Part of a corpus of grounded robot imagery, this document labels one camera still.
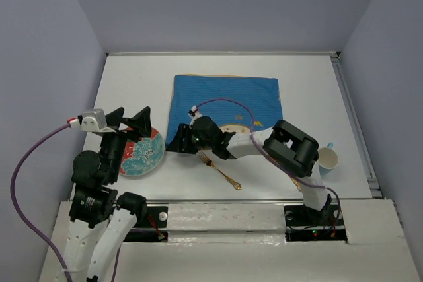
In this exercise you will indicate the gold fork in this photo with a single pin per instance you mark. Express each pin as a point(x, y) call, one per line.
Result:
point(208, 162)

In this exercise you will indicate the blue cartoon placemat cloth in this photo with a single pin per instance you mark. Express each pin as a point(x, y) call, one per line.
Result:
point(244, 101)

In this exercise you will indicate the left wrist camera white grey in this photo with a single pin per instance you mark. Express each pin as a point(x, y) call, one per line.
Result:
point(93, 120)

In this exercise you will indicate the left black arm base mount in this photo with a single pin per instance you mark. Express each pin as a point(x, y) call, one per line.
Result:
point(152, 228)

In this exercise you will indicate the red and blue ceramic plate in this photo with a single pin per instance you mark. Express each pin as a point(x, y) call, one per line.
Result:
point(143, 156)

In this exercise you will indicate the gold spoon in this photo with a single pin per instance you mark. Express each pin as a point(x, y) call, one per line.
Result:
point(297, 184)

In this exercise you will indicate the blue paper cup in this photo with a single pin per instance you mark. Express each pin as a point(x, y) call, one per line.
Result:
point(328, 159)

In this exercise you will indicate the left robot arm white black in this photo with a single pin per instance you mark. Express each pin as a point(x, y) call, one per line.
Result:
point(100, 217)

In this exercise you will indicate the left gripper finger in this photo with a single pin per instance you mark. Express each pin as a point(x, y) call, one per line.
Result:
point(140, 124)
point(114, 118)

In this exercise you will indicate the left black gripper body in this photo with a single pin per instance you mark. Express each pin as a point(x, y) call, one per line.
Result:
point(113, 143)

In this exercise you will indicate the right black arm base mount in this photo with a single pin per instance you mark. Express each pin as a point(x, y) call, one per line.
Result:
point(302, 226)

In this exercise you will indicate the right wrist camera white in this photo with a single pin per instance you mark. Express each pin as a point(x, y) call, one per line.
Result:
point(194, 113)

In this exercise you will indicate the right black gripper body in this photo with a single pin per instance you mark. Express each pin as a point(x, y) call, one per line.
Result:
point(201, 142)

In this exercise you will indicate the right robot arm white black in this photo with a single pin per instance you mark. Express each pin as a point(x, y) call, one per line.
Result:
point(284, 145)

